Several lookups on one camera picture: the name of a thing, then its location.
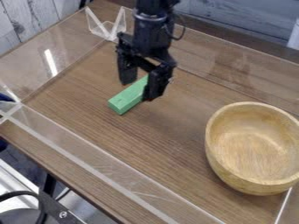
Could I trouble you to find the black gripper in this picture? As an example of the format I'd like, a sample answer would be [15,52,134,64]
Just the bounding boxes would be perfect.
[117,10,177,101]

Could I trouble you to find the green rectangular block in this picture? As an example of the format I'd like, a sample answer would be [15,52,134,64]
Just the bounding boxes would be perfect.
[107,75,149,115]

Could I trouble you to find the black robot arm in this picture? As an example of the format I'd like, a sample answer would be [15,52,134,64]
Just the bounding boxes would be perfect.
[117,0,181,101]

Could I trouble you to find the light wooden bowl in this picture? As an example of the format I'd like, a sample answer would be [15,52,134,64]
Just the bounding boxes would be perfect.
[205,101,299,196]

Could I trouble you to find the clear acrylic corner bracket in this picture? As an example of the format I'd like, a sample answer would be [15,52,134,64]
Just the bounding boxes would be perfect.
[86,7,127,42]

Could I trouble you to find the clear acrylic tray wall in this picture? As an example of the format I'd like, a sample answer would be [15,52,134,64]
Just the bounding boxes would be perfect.
[0,92,226,224]

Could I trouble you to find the black cable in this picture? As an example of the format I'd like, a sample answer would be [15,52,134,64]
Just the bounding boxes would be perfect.
[0,190,49,224]

